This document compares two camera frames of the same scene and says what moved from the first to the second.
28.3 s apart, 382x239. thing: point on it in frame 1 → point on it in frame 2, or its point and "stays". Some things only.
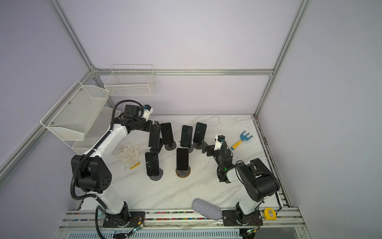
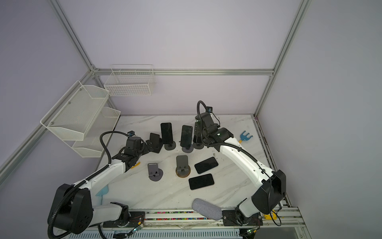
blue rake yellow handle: [242, 138] stays
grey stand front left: [156, 178] stays
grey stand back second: [171, 146] stays
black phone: [152, 163] → [206, 165]
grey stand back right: [199, 146] stays
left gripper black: [149, 123] → [145, 149]
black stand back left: [156, 150] stays
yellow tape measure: [267, 215] stays
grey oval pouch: [207, 209] stays
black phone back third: [186, 136] stays
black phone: [154, 138] → [201, 181]
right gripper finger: [204, 145] → [197, 139]
